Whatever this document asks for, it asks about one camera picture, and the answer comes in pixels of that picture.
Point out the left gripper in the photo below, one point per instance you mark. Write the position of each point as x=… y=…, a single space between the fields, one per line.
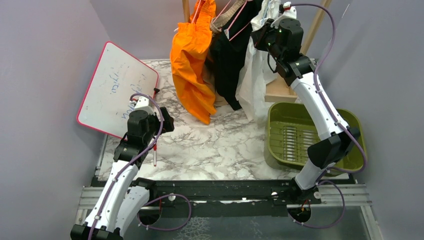
x=167 y=122

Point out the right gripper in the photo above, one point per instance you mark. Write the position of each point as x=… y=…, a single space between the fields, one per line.
x=258 y=35

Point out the white shorts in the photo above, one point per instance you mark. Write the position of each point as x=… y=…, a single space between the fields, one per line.
x=251 y=87

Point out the olive green plastic basket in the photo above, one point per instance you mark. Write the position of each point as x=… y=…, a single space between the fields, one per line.
x=290 y=131

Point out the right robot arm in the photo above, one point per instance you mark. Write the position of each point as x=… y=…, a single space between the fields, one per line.
x=337 y=138

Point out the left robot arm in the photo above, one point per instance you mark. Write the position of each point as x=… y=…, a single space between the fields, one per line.
x=122 y=172

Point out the black shorts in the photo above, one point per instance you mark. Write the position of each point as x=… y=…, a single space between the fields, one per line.
x=227 y=52

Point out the orange shorts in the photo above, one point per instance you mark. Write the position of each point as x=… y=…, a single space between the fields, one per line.
x=188 y=53

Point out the red capped marker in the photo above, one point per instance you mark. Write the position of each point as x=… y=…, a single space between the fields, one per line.
x=155 y=155

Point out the wooden clothes rack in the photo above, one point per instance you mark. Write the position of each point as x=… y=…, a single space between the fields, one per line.
x=285 y=89

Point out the beige garment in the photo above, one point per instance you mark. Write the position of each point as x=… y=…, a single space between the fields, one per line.
x=224 y=16

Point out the pink framed whiteboard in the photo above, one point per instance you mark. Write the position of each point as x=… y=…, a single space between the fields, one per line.
x=118 y=75

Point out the pink wire hanger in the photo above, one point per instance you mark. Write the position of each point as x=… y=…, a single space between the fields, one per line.
x=207 y=23

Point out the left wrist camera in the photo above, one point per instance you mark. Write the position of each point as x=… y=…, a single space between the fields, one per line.
x=143 y=104

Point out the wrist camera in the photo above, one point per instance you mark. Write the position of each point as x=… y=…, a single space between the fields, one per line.
x=287 y=11
x=143 y=104

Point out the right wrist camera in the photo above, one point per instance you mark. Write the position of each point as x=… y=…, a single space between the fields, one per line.
x=287 y=11

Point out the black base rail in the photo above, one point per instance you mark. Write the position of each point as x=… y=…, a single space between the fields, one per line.
x=221 y=198

